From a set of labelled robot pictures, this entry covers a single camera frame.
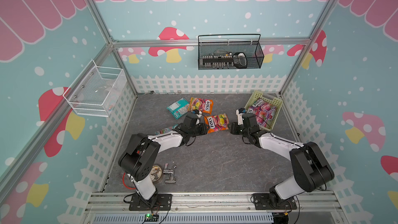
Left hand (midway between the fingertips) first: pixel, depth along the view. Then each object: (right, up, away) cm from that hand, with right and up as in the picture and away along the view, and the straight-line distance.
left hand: (208, 129), depth 92 cm
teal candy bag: (-20, +12, +18) cm, 29 cm away
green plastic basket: (+35, +22, +22) cm, 46 cm away
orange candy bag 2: (+6, +3, +11) cm, 13 cm away
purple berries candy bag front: (+37, +8, +8) cm, 38 cm away
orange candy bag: (-3, +15, +20) cm, 25 cm away
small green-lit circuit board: (-28, -39, -19) cm, 52 cm away
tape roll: (-29, -22, -9) cm, 38 cm away
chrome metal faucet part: (-21, -23, -10) cm, 33 cm away
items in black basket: (+9, +41, -2) cm, 41 cm away
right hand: (+13, +3, +1) cm, 14 cm away
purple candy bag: (+37, +15, +14) cm, 42 cm away
